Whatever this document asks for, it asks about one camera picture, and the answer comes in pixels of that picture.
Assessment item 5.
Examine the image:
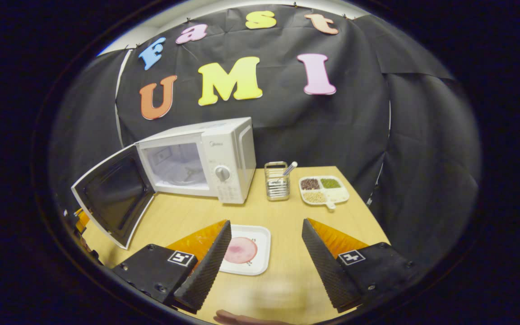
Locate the metal wire basket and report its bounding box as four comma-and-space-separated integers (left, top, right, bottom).
264, 161, 291, 201

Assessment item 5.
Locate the white divided plate with beans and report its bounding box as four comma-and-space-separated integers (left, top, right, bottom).
299, 176, 350, 210

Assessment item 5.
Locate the white square plate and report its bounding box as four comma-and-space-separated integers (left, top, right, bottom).
218, 224, 272, 276

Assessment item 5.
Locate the pink ham slice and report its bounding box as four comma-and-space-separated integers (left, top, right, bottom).
224, 237, 258, 265

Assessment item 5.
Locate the white microwave oven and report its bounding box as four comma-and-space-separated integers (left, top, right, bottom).
71, 116, 257, 250

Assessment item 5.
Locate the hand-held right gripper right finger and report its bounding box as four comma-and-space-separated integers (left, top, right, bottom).
302, 218, 423, 314

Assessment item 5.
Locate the glass turntable plate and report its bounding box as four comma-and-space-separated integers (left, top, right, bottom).
165, 165, 209, 186

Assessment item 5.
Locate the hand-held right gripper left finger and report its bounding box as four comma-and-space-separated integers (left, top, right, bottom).
112, 220, 232, 315

